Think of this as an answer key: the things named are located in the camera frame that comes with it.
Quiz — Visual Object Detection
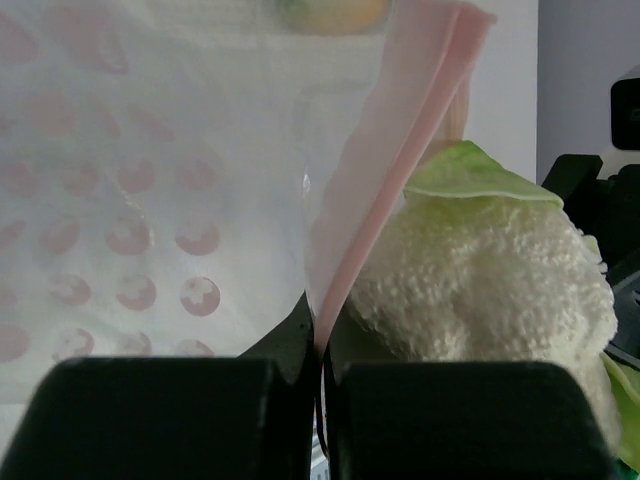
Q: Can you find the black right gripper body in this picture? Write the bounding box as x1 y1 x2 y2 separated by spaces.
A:
542 154 639 369

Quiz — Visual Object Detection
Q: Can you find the white cauliflower with green leaves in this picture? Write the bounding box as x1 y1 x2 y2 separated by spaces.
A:
348 140 639 469

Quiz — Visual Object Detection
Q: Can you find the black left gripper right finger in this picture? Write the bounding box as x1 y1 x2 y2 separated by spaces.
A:
324 314 616 479

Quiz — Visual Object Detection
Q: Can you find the clear zip top bag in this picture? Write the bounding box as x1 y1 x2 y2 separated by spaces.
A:
0 0 499 406

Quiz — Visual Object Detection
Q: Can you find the orange peach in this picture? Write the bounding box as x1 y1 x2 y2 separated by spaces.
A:
274 0 392 36

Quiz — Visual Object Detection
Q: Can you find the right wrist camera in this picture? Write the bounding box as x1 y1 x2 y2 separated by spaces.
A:
600 65 639 178

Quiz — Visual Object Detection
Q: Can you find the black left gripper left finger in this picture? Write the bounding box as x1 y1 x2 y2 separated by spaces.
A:
1 299 316 479

